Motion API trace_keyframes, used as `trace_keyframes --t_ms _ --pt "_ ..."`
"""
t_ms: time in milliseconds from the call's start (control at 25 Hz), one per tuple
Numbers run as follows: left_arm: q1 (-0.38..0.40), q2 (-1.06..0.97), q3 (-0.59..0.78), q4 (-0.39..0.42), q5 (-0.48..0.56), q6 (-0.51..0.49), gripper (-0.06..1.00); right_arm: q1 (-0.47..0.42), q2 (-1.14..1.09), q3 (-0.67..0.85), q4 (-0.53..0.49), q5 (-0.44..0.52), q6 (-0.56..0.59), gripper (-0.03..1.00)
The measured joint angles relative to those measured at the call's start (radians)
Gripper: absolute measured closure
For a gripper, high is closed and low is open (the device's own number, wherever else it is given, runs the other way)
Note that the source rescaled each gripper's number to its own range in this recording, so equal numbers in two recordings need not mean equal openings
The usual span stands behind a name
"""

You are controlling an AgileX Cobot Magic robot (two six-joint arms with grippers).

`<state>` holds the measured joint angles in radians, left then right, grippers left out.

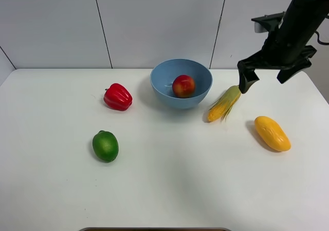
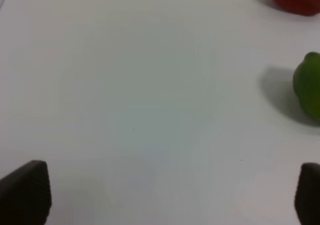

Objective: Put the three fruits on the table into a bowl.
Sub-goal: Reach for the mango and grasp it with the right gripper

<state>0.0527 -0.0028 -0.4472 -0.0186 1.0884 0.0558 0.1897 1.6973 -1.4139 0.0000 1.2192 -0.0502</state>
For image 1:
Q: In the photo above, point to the blue plastic bowl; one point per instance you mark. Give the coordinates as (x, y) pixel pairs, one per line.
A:
(163, 76)

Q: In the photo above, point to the yellow mango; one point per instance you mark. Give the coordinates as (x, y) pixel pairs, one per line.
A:
(272, 134)

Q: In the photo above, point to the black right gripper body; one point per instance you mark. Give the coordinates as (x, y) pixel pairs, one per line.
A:
(285, 43)

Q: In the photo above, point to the red pomegranate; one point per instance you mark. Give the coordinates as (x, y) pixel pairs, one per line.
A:
(183, 86)

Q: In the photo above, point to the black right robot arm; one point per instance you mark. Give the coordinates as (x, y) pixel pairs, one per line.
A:
(308, 7)

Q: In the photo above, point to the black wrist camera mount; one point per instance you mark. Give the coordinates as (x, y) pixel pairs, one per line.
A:
(267, 23)

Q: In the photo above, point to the red bell pepper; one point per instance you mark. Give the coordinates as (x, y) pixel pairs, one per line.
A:
(117, 97)

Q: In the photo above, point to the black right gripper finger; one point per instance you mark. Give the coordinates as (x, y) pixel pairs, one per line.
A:
(300, 63)
(247, 77)

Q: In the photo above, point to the green lime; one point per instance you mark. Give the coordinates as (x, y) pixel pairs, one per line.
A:
(105, 146)

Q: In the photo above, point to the corn cob with husk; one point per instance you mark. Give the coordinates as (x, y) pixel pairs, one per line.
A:
(223, 106)

